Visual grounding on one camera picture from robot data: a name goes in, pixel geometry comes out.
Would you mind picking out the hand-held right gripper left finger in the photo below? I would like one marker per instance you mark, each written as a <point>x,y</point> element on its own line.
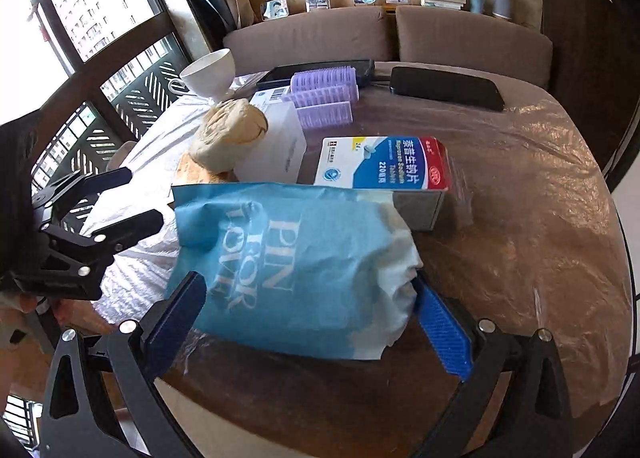
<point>175,333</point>

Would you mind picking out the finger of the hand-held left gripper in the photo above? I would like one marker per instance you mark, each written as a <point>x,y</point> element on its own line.
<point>100,182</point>
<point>130,233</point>

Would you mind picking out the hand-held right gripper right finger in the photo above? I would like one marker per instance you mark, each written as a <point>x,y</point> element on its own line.
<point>445,333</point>

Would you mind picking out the blue plastic bag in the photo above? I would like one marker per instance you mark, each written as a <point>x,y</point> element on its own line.
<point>300,263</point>

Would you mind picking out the translucent white plastic box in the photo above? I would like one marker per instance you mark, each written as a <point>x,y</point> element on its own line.
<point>280,143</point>

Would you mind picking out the purple hair roller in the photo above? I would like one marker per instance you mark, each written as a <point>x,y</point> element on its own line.
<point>325,117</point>
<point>325,76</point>
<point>320,97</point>

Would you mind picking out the person's left hand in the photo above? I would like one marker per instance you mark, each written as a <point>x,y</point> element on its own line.
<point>22,303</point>

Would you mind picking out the white crinkled cloth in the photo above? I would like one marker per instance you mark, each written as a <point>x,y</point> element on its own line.
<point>150,163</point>

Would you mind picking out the orange brown packet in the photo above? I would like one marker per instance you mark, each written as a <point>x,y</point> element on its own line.
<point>192,169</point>

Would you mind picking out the black window railing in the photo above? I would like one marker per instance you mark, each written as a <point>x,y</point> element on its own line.
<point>145,83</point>

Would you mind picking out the white ceramic cup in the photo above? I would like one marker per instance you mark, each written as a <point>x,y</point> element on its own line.
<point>210,71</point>

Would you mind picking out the white blue red medicine box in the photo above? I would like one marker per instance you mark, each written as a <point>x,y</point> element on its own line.
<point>390,163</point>

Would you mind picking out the white labelled packet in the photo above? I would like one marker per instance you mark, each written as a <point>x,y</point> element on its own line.
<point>267,99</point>

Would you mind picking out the black flat case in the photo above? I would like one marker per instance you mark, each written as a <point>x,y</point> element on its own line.
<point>280,73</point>

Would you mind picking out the black glossy oblong case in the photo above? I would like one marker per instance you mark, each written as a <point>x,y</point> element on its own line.
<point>445,87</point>

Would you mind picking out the brown sofa cushion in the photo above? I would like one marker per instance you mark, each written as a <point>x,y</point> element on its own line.
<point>310,38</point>
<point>475,43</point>

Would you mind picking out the dark wooden cabinet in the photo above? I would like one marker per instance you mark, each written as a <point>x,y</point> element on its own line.
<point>585,63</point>

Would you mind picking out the small blue vase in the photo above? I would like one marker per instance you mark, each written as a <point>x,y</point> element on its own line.
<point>477,2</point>

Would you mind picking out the grey cylinder speaker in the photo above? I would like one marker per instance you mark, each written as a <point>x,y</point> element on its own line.
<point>502,0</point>

